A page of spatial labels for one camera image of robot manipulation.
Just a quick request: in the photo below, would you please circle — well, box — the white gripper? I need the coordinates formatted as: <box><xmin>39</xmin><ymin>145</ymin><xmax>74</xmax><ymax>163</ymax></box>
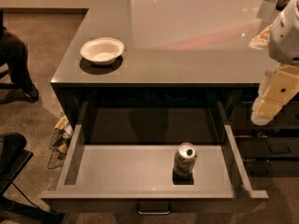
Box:
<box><xmin>249</xmin><ymin>0</ymin><xmax>299</xmax><ymax>126</ymax></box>

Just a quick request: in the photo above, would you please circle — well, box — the silver green 7up can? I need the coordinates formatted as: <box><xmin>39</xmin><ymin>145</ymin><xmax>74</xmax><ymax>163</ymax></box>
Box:
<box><xmin>173</xmin><ymin>142</ymin><xmax>197</xmax><ymax>178</ymax></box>

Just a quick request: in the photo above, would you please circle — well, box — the grey counter cabinet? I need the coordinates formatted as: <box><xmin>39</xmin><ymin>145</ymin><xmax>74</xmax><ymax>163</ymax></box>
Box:
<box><xmin>51</xmin><ymin>0</ymin><xmax>287</xmax><ymax>123</ymax></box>

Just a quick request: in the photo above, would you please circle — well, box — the grey open top drawer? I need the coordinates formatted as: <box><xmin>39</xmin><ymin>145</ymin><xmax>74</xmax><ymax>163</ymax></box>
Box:
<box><xmin>41</xmin><ymin>102</ymin><xmax>268</xmax><ymax>213</ymax></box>

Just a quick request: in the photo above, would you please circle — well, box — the white paper bowl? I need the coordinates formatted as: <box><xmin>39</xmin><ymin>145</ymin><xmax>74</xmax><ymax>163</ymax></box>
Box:
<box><xmin>80</xmin><ymin>37</ymin><xmax>124</xmax><ymax>65</ymax></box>

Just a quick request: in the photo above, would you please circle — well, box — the black chair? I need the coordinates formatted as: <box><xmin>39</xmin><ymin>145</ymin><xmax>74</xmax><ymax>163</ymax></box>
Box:
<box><xmin>0</xmin><ymin>133</ymin><xmax>64</xmax><ymax>224</ymax></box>

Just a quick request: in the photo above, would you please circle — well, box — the metal drawer handle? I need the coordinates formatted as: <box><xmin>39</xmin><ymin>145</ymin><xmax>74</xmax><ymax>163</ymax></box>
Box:
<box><xmin>136</xmin><ymin>202</ymin><xmax>171</xmax><ymax>216</ymax></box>

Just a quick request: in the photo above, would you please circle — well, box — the wire basket with snacks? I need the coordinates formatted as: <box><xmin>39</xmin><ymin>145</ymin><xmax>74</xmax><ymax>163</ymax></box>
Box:
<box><xmin>48</xmin><ymin>113</ymin><xmax>74</xmax><ymax>169</ymax></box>

